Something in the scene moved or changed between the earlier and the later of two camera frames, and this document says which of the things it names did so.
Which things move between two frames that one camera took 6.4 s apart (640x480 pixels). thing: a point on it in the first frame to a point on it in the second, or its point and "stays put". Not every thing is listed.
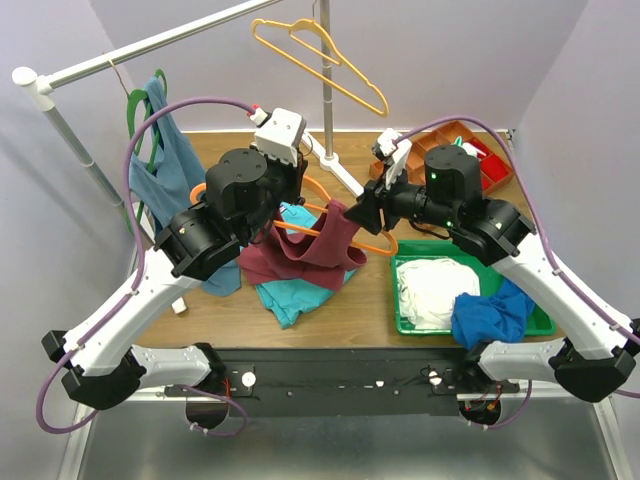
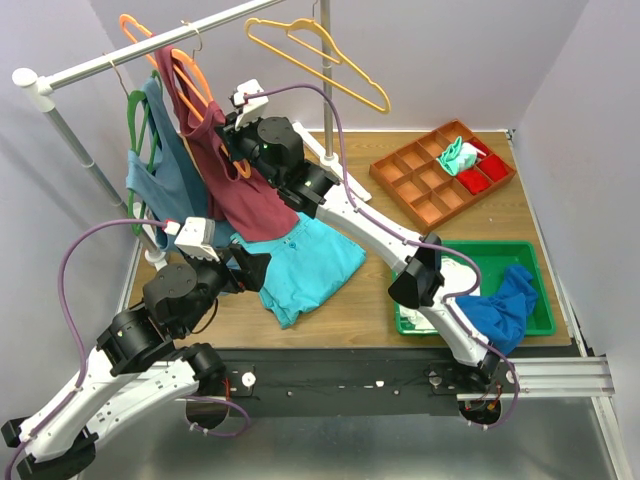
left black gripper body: [288, 181] to [240, 271]
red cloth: [493, 169] stays put
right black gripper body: [402, 200] to [240, 144]
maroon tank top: [320, 255] to [244, 206]
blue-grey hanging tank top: [165, 171] stays put
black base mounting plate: [349, 382] stays put
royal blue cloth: [478, 321] stays put
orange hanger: [384, 251] to [131, 27]
